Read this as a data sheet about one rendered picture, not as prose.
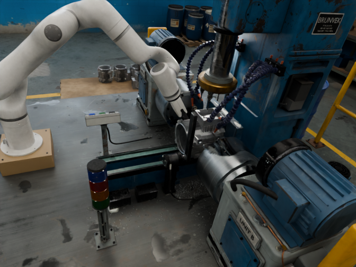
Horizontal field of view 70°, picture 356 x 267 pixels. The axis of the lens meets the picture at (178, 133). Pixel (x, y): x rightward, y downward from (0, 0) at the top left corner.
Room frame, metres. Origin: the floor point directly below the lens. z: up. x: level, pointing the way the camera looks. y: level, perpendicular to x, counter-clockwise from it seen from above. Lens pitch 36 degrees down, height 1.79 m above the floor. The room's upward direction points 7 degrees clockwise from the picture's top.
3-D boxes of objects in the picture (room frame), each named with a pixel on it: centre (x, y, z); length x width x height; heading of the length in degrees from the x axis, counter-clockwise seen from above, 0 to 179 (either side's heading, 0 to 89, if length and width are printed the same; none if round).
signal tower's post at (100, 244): (0.57, 0.24, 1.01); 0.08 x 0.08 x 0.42; 26
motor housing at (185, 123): (1.08, -0.11, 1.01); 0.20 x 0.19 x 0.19; 117
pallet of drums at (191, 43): (6.33, -0.04, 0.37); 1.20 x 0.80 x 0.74; 113
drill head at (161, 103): (1.40, 0.04, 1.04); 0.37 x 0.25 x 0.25; 26
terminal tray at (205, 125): (1.09, -0.15, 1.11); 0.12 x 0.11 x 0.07; 117
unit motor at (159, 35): (1.64, 0.19, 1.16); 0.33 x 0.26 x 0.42; 26
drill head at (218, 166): (0.78, -0.26, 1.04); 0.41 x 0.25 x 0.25; 26
